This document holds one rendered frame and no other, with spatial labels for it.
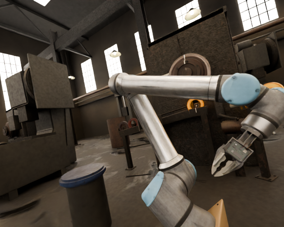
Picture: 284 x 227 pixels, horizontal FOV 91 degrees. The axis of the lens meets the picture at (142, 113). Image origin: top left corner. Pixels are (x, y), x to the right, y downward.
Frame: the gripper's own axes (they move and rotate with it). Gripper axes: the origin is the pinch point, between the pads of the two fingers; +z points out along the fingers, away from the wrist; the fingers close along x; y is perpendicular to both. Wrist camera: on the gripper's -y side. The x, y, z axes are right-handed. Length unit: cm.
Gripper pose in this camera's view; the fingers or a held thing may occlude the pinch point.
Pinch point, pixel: (215, 172)
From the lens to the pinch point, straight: 64.7
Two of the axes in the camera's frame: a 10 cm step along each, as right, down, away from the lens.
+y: -4.6, -2.8, -8.5
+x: 6.3, 5.7, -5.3
